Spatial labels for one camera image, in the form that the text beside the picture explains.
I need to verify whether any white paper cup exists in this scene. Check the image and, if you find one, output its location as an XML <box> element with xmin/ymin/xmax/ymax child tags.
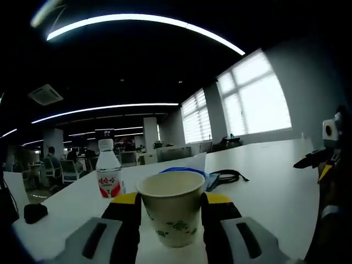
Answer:
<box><xmin>135</xmin><ymin>171</ymin><xmax>206</xmax><ymax>249</ymax></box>

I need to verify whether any ceiling air conditioner vent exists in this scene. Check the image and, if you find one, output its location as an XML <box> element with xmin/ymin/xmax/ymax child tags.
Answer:
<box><xmin>27</xmin><ymin>83</ymin><xmax>64</xmax><ymax>107</ymax></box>

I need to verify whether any clear pack with blue disc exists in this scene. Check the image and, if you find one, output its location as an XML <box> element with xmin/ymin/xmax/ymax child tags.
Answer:
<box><xmin>158</xmin><ymin>166</ymin><xmax>221</xmax><ymax>193</ymax></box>

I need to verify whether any white office chair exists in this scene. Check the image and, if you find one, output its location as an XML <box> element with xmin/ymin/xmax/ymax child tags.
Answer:
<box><xmin>59</xmin><ymin>159</ymin><xmax>86</xmax><ymax>184</ymax></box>
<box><xmin>40</xmin><ymin>157</ymin><xmax>63</xmax><ymax>180</ymax></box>

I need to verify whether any white table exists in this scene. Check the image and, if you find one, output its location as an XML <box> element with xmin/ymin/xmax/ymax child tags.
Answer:
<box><xmin>4</xmin><ymin>139</ymin><xmax>331</xmax><ymax>264</ymax></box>

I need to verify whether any hanging dark display screen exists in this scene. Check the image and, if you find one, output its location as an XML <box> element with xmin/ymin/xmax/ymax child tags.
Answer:
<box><xmin>94</xmin><ymin>129</ymin><xmax>116</xmax><ymax>139</ymax></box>

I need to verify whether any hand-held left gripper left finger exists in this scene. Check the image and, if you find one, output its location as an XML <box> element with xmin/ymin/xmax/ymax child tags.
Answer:
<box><xmin>59</xmin><ymin>192</ymin><xmax>143</xmax><ymax>261</ymax></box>

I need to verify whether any black cable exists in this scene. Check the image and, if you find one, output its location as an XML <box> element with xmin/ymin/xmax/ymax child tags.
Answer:
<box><xmin>208</xmin><ymin>169</ymin><xmax>251</xmax><ymax>184</ymax></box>

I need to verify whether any large bright window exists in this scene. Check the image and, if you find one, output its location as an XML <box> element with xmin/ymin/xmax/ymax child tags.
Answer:
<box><xmin>216</xmin><ymin>48</ymin><xmax>293</xmax><ymax>138</ymax></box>

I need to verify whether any small black object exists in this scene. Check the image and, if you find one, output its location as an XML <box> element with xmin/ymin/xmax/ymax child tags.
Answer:
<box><xmin>23</xmin><ymin>203</ymin><xmax>49</xmax><ymax>224</ymax></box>

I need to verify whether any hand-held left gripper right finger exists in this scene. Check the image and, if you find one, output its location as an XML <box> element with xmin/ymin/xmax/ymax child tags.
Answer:
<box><xmin>200</xmin><ymin>192</ymin><xmax>289</xmax><ymax>261</ymax></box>

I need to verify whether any teal object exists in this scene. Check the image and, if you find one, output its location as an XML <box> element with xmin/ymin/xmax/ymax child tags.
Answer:
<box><xmin>219</xmin><ymin>134</ymin><xmax>243</xmax><ymax>147</ymax></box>

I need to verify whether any long curved ceiling light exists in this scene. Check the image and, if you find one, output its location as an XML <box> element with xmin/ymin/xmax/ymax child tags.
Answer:
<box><xmin>45</xmin><ymin>13</ymin><xmax>246</xmax><ymax>56</ymax></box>

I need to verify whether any window with white blinds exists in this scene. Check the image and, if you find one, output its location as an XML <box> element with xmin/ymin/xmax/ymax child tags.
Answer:
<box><xmin>179</xmin><ymin>87</ymin><xmax>213</xmax><ymax>145</ymax></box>

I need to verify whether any white desk partition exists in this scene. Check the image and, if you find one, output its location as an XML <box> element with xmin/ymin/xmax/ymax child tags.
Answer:
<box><xmin>156</xmin><ymin>146</ymin><xmax>193</xmax><ymax>163</ymax></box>

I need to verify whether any clear plastic water bottle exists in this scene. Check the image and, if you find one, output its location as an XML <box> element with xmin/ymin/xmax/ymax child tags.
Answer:
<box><xmin>95</xmin><ymin>138</ymin><xmax>123</xmax><ymax>199</ymax></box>

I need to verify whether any straight ceiling light strip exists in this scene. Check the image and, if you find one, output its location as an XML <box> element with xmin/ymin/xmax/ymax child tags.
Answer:
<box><xmin>30</xmin><ymin>102</ymin><xmax>180</xmax><ymax>125</ymax></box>

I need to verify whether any blue tissue packet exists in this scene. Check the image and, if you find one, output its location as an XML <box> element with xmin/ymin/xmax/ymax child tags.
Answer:
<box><xmin>186</xmin><ymin>152</ymin><xmax>208</xmax><ymax>174</ymax></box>

